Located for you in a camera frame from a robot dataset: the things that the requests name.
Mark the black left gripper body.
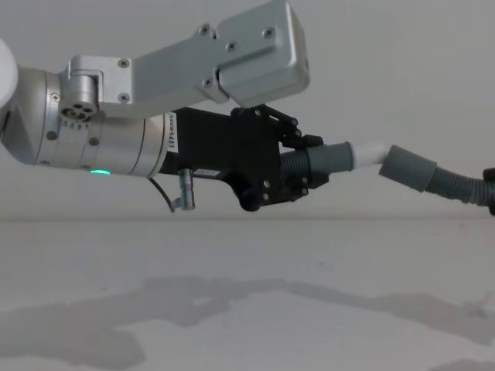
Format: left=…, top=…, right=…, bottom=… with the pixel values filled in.
left=159, top=107, right=283, bottom=199

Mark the grey corrugated hose with cuff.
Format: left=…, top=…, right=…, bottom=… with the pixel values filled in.
left=278, top=141, right=355, bottom=182
left=377, top=144, right=495, bottom=208

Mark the white plastic pipe connector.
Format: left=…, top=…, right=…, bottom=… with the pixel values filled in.
left=350, top=140, right=390, bottom=169

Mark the white table cloth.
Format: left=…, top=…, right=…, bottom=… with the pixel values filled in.
left=0, top=220, right=495, bottom=371

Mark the thin dark cable silver plug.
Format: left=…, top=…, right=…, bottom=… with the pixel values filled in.
left=148, top=168, right=198, bottom=213

